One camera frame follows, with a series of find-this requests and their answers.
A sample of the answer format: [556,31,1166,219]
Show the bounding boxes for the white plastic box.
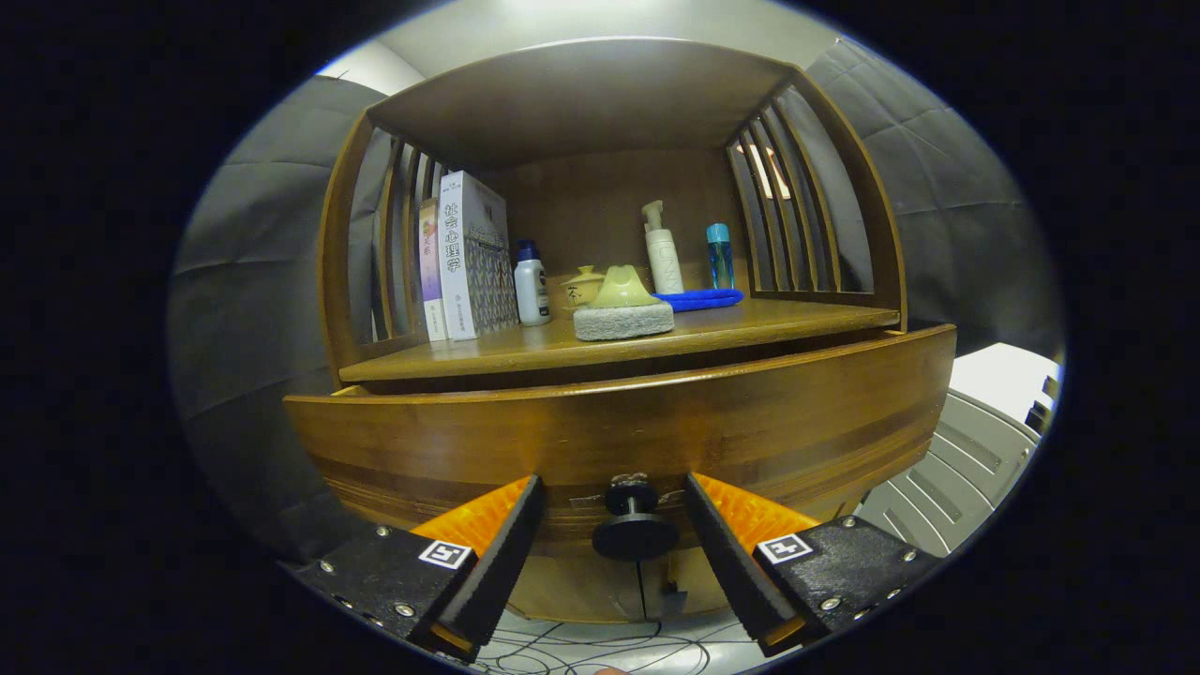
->
[853,342,1062,559]

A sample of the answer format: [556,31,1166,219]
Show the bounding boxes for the wooden cabinet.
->
[317,36,908,624]

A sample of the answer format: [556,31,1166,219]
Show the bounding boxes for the white pump bottle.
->
[642,200,685,295]

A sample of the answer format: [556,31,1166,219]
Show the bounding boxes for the wooden cabinet door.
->
[506,548,648,623]
[642,544,742,620]

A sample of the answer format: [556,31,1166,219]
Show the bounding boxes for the black floor cables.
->
[478,614,751,675]

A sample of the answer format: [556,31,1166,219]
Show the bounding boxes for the blue folded cloth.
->
[653,288,745,312]

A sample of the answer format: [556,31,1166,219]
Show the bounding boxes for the wooden countertop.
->
[337,298,901,383]

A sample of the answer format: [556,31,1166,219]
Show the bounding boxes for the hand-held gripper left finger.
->
[291,473,548,663]

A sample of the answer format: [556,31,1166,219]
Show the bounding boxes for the yellow lidded teacup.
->
[561,264,608,310]

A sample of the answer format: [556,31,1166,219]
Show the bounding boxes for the black drawer knob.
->
[591,473,681,563]

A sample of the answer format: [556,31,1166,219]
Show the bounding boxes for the white bottle blue cap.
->
[514,240,552,327]

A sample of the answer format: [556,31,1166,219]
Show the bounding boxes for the clear blue bottle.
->
[706,223,736,291]

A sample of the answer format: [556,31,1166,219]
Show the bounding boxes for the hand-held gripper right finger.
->
[684,472,943,657]

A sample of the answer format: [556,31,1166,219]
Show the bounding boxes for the pink purple book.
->
[417,198,449,342]

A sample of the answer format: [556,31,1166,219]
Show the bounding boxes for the white patterned book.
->
[438,170,519,341]

